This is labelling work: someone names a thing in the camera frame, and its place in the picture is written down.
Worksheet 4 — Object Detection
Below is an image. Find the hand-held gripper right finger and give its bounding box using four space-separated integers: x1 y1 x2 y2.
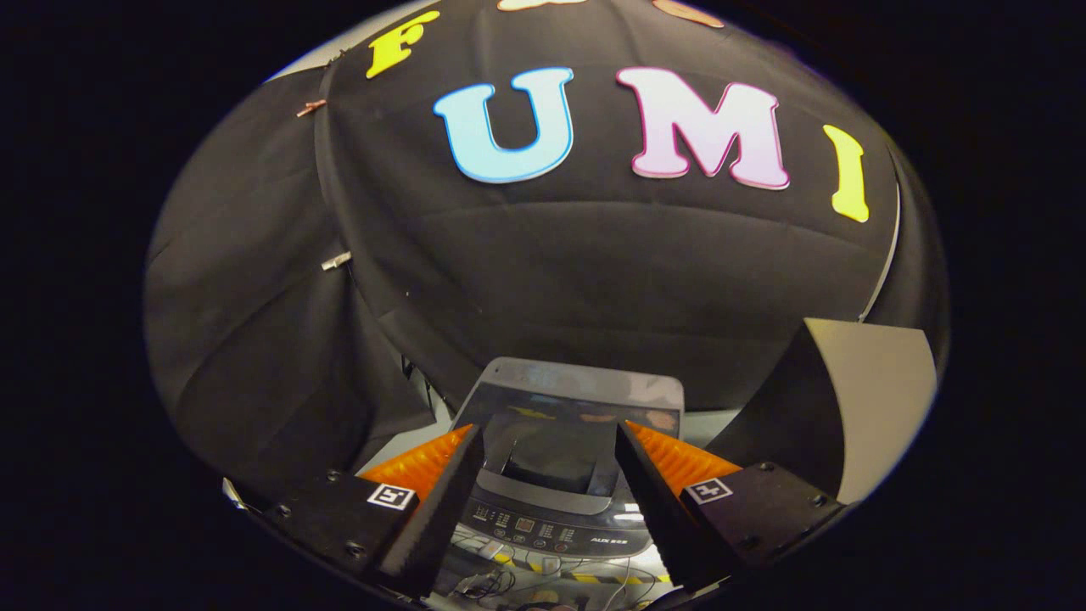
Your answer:
614 420 850 595

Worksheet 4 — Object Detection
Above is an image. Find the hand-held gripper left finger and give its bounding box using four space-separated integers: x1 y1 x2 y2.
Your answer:
249 424 485 600

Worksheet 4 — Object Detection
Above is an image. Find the grey washing machine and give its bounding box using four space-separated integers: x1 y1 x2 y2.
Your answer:
448 356 688 561

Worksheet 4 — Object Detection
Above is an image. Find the transparent washing machine lid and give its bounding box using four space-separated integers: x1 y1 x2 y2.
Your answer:
454 356 686 515

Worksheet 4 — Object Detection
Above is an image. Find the black backdrop cloth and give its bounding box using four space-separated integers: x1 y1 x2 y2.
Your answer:
143 0 949 502

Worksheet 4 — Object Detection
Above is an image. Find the grey cabinet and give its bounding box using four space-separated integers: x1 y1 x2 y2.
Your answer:
706 318 939 505

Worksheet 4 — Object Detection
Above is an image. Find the tangle of black cables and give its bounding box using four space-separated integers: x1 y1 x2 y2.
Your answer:
450 543 673 611

